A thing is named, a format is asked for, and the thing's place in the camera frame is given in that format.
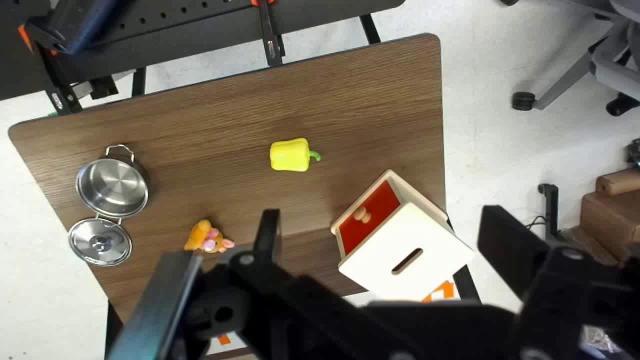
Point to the white wooden box red inside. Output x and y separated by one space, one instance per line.
397 243

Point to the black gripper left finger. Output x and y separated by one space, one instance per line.
266 236

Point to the black stand right side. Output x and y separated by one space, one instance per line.
551 208

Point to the yellow toy bell pepper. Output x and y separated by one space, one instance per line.
293 154

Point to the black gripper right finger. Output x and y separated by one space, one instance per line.
510 248

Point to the brown cardboard boxes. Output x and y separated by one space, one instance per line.
609 223

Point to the orange toy food piece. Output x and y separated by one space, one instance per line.
207 239

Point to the small steel pot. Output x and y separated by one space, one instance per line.
113 185

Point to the black metal workbench frame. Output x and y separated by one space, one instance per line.
76 46

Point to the grey office chair base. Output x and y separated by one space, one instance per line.
613 61

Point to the steel pot lid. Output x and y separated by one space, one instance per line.
101 243

